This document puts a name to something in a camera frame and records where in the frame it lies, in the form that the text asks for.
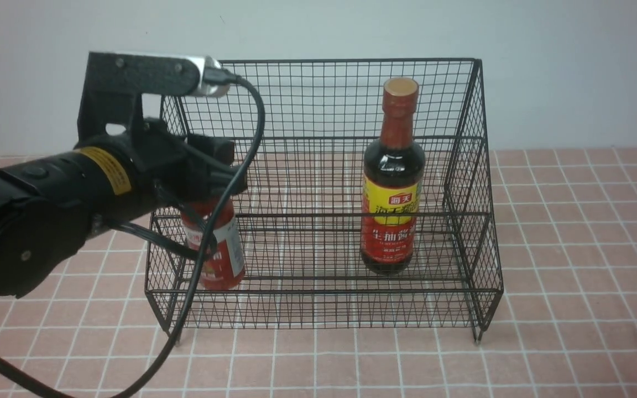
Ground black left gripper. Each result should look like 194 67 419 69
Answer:
126 117 248 206

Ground red chili sauce bottle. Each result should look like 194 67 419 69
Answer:
180 199 245 291

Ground dark soy sauce bottle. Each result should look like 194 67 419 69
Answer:
361 76 426 275

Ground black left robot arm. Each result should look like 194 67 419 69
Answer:
0 120 239 298

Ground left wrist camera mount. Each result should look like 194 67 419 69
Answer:
77 52 237 144

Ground black wire mesh shelf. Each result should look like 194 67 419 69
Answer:
145 58 504 343

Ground black left camera cable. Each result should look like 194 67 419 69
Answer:
0 67 267 398

